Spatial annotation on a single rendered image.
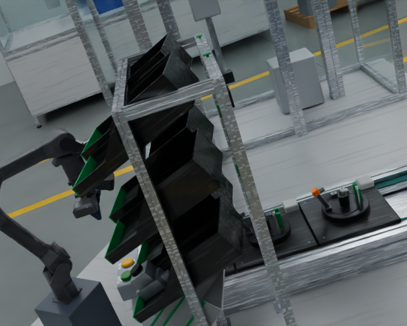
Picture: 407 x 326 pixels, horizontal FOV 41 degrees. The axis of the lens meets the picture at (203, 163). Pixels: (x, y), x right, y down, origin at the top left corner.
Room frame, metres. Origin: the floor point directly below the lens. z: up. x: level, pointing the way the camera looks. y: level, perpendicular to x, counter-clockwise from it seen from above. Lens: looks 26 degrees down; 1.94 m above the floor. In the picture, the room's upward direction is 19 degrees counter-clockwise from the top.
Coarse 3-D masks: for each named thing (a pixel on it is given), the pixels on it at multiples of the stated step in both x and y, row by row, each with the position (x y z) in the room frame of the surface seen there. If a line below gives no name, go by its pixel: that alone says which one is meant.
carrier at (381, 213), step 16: (368, 176) 1.46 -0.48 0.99; (336, 192) 1.46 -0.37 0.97; (352, 192) 1.40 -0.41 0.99; (368, 192) 1.40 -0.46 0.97; (304, 208) 1.43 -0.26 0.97; (320, 208) 1.40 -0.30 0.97; (336, 208) 1.35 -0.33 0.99; (352, 208) 1.32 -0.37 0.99; (368, 208) 1.31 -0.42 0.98; (384, 208) 1.30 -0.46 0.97; (320, 224) 1.32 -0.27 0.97; (336, 224) 1.30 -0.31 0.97; (352, 224) 1.28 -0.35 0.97; (368, 224) 1.25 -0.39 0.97; (384, 224) 1.23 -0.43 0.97; (320, 240) 1.25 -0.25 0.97; (336, 240) 1.24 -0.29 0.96
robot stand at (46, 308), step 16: (96, 288) 1.26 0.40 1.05; (48, 304) 1.26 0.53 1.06; (64, 304) 1.23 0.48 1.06; (80, 304) 1.21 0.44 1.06; (96, 304) 1.25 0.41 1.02; (48, 320) 1.23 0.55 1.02; (64, 320) 1.19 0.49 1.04; (80, 320) 1.19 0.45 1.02; (96, 320) 1.23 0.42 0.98; (112, 320) 1.26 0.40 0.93
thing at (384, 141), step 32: (352, 128) 2.05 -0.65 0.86; (384, 128) 1.96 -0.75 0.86; (256, 160) 2.05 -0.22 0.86; (288, 160) 1.96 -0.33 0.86; (320, 160) 1.88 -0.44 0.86; (352, 160) 1.80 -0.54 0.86; (384, 160) 1.72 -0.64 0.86; (288, 192) 1.73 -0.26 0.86; (320, 288) 1.19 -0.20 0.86; (352, 288) 1.15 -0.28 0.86; (384, 288) 1.11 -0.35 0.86; (128, 320) 1.33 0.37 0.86; (256, 320) 1.15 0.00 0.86; (320, 320) 1.07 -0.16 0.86; (352, 320) 1.04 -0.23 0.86; (384, 320) 1.00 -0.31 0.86
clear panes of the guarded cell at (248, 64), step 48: (96, 0) 2.71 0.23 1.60; (144, 0) 2.70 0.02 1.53; (240, 0) 2.68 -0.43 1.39; (288, 0) 2.67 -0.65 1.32; (336, 0) 2.66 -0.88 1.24; (384, 0) 2.21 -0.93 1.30; (96, 48) 2.38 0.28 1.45; (192, 48) 2.70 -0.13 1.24; (240, 48) 2.69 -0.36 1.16; (288, 48) 2.67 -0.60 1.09; (336, 48) 2.66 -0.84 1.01; (384, 48) 2.30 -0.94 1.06; (240, 96) 2.69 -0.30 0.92
